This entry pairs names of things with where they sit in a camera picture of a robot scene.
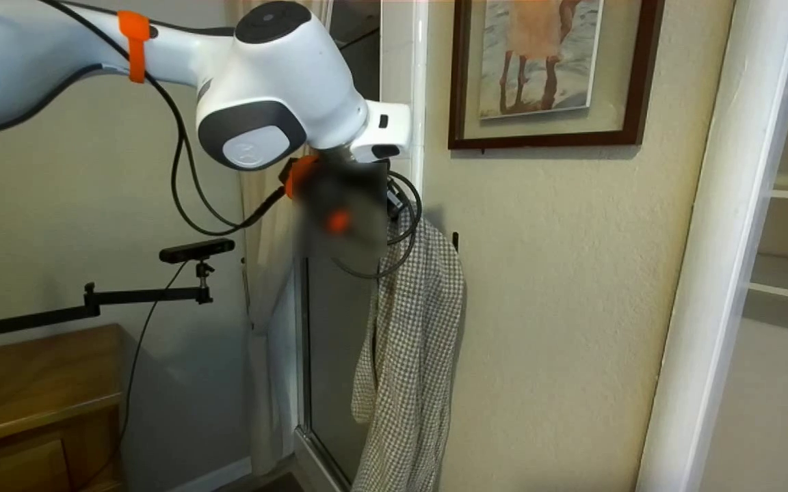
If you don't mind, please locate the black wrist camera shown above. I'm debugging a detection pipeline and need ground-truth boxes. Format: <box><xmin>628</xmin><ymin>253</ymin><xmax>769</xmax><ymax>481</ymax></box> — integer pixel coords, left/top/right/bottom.
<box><xmin>293</xmin><ymin>173</ymin><xmax>353</xmax><ymax>239</ymax></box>

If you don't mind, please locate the thin black camera cable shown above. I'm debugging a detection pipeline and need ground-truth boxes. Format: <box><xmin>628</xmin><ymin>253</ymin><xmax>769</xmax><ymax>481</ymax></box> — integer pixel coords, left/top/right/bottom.
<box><xmin>115</xmin><ymin>259</ymin><xmax>190</xmax><ymax>459</ymax></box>

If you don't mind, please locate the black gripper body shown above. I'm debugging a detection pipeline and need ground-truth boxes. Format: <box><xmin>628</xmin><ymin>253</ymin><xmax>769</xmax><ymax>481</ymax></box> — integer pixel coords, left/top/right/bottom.
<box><xmin>341</xmin><ymin>158</ymin><xmax>418</xmax><ymax>225</ymax></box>

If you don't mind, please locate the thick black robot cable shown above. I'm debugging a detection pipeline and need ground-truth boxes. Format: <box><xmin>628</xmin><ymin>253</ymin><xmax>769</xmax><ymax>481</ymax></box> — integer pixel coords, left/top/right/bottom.
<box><xmin>40</xmin><ymin>0</ymin><xmax>427</xmax><ymax>283</ymax></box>

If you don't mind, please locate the beige curtain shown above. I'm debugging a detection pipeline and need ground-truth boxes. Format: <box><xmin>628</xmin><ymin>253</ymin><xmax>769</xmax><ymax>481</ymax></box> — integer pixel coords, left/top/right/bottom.
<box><xmin>223</xmin><ymin>0</ymin><xmax>335</xmax><ymax>479</ymax></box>

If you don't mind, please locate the black exterior camera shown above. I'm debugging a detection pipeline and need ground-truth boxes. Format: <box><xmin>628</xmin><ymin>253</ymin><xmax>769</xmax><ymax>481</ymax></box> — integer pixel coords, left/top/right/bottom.
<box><xmin>156</xmin><ymin>235</ymin><xmax>238</xmax><ymax>268</ymax></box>

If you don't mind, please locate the beige checkered cloth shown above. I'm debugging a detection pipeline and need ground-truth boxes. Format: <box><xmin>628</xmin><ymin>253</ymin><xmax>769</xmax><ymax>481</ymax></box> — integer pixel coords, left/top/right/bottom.
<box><xmin>348</xmin><ymin>210</ymin><xmax>471</xmax><ymax>492</ymax></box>

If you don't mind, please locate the white door frame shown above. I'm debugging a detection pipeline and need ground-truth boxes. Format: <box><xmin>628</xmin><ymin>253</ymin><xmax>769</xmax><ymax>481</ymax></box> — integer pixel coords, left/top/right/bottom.
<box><xmin>632</xmin><ymin>0</ymin><xmax>788</xmax><ymax>492</ymax></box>

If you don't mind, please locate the dark framed picture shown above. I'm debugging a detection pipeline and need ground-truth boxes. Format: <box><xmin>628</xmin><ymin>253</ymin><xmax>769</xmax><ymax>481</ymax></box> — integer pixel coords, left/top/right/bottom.
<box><xmin>446</xmin><ymin>0</ymin><xmax>667</xmax><ymax>153</ymax></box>

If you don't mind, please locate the small orange cable clip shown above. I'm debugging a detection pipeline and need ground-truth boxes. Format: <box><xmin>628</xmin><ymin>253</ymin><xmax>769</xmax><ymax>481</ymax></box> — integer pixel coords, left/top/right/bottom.
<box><xmin>322</xmin><ymin>208</ymin><xmax>353</xmax><ymax>239</ymax></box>

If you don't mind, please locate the black articulated camera mount arm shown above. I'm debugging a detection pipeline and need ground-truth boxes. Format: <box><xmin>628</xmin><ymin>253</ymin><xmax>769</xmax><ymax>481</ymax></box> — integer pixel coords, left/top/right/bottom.
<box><xmin>0</xmin><ymin>259</ymin><xmax>219</xmax><ymax>346</ymax></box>

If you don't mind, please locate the wooden dresser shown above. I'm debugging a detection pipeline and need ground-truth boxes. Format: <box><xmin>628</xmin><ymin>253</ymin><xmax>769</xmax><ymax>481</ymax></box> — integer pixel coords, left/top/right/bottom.
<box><xmin>0</xmin><ymin>322</ymin><xmax>129</xmax><ymax>492</ymax></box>

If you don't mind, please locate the glass shower door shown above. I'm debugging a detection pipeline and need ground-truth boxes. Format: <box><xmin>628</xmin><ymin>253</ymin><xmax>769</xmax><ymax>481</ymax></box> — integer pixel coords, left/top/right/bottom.
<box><xmin>297</xmin><ymin>0</ymin><xmax>386</xmax><ymax>492</ymax></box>

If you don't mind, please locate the large orange cable clip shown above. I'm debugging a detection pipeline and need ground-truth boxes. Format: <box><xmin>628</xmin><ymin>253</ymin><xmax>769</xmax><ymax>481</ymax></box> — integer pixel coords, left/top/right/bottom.
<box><xmin>115</xmin><ymin>9</ymin><xmax>156</xmax><ymax>85</ymax></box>

